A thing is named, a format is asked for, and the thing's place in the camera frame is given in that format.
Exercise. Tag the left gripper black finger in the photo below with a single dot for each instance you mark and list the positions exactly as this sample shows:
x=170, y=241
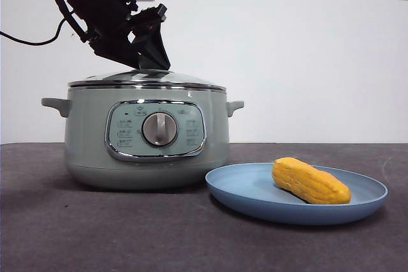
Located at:
x=118, y=50
x=153, y=49

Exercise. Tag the glass lid with green knob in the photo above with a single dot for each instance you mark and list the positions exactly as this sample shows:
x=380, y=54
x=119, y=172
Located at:
x=143, y=76

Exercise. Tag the yellow corn cob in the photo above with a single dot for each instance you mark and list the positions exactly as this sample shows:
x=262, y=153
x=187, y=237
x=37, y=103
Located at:
x=309, y=183

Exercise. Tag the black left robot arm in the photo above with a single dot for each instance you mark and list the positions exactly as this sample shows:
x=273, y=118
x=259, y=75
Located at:
x=95, y=1

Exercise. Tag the pale green electric steamer pot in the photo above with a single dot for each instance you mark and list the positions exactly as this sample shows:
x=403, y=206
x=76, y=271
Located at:
x=89, y=132

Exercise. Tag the blue round plate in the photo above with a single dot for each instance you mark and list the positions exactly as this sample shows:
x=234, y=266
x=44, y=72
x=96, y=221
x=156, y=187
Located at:
x=255, y=202

